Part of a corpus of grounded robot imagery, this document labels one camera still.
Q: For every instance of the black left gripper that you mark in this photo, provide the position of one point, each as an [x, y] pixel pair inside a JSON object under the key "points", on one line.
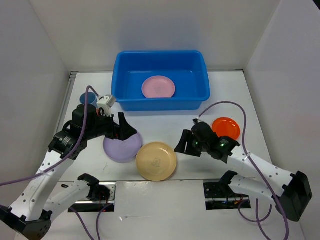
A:
{"points": [[123, 131]]}

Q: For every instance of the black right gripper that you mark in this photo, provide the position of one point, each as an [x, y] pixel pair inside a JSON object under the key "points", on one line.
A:
{"points": [[187, 136]]}

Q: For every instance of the purple plate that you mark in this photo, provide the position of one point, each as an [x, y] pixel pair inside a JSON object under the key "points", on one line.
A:
{"points": [[123, 151]]}

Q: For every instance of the yellow plate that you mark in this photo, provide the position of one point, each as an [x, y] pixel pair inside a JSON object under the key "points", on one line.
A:
{"points": [[156, 161]]}

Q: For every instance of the pink plate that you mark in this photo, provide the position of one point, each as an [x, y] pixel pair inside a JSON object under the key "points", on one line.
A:
{"points": [[158, 87]]}

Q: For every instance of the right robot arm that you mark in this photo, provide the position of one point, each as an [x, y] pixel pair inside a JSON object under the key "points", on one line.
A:
{"points": [[249, 174]]}

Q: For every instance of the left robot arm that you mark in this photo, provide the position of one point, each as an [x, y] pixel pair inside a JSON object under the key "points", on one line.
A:
{"points": [[32, 214]]}

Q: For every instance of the blue plastic bin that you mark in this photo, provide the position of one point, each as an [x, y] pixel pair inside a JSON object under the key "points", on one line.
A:
{"points": [[185, 68]]}

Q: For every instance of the orange plate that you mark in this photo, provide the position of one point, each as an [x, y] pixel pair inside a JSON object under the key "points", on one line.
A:
{"points": [[226, 127]]}

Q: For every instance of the blue cup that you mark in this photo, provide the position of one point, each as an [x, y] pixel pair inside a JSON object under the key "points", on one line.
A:
{"points": [[91, 99]]}

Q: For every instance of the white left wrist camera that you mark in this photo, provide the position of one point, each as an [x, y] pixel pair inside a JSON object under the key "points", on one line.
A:
{"points": [[104, 105]]}

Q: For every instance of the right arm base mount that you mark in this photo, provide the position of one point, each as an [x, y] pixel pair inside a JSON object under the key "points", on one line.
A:
{"points": [[219, 196]]}

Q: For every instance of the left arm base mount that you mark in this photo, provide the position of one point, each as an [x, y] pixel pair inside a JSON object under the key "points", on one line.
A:
{"points": [[104, 198]]}

